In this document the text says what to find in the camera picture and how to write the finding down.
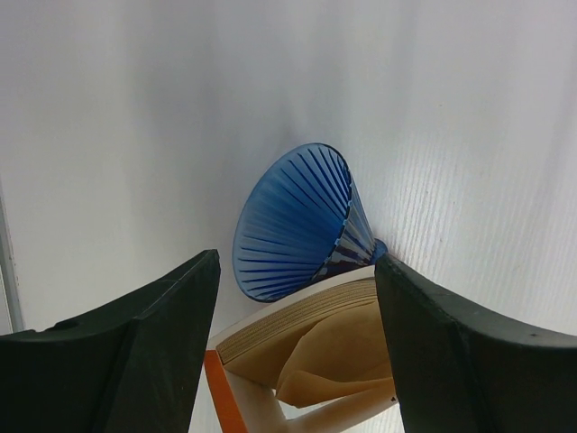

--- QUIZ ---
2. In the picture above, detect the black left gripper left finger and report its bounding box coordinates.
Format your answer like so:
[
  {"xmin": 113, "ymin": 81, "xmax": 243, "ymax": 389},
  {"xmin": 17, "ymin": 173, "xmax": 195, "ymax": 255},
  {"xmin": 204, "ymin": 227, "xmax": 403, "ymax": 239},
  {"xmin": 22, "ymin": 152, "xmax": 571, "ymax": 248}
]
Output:
[{"xmin": 1, "ymin": 250, "xmax": 221, "ymax": 432}]

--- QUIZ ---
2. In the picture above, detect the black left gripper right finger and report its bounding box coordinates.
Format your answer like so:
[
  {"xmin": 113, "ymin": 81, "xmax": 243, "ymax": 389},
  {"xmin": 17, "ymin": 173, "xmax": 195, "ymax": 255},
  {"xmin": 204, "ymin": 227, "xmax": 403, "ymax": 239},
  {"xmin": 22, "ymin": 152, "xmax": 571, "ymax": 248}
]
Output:
[{"xmin": 375, "ymin": 254, "xmax": 576, "ymax": 432}]

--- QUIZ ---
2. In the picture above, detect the orange coffee filter box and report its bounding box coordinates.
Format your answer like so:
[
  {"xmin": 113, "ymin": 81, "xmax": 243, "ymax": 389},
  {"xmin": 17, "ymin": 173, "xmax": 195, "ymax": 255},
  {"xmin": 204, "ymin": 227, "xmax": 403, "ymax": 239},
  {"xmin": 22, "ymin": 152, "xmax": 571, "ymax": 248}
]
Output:
[{"xmin": 205, "ymin": 266, "xmax": 397, "ymax": 432}]

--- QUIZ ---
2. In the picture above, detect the blue plastic coffee dripper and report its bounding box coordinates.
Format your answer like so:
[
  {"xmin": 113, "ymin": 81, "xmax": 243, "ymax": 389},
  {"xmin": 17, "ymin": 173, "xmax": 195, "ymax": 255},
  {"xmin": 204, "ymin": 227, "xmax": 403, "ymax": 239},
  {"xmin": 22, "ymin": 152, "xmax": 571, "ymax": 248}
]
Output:
[{"xmin": 232, "ymin": 143, "xmax": 388, "ymax": 303}]

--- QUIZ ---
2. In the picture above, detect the aluminium frame post left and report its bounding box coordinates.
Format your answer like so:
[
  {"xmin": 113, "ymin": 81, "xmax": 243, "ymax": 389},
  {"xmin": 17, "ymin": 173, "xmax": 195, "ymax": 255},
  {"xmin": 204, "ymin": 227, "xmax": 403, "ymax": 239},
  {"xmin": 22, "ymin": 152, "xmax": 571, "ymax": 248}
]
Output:
[{"xmin": 1, "ymin": 189, "xmax": 25, "ymax": 332}]

